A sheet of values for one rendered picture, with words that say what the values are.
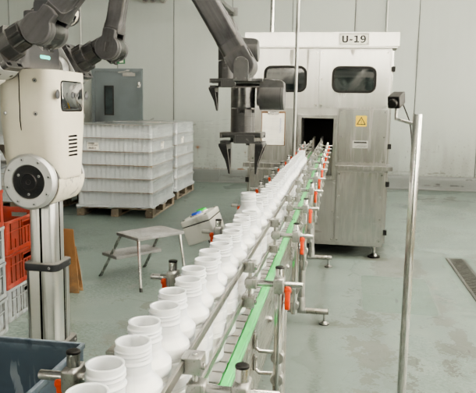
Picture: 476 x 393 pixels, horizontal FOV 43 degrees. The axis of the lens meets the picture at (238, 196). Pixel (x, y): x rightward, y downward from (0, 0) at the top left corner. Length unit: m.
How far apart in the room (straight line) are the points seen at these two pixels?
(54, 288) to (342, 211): 4.28
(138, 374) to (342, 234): 5.33
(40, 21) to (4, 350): 0.77
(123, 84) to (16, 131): 10.21
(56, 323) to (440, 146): 10.01
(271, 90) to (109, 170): 6.55
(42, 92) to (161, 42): 10.13
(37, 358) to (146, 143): 6.54
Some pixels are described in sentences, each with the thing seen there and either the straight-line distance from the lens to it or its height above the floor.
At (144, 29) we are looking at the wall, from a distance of 11.97.
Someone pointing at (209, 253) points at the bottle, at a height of 1.16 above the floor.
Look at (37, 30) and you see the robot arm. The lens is 1.59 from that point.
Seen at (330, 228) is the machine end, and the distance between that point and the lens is 5.91.
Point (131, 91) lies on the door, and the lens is 11.93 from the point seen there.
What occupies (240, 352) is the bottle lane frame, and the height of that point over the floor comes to 1.00.
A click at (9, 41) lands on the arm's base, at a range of 1.64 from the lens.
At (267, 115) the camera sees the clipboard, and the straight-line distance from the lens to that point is 5.83.
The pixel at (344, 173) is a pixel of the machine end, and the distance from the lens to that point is 5.83.
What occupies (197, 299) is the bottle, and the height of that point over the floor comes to 1.14.
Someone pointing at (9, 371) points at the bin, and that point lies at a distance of 1.33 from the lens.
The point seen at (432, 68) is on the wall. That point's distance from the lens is 11.44.
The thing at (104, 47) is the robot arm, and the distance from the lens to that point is 2.00.
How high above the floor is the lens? 1.40
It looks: 8 degrees down
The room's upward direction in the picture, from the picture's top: 1 degrees clockwise
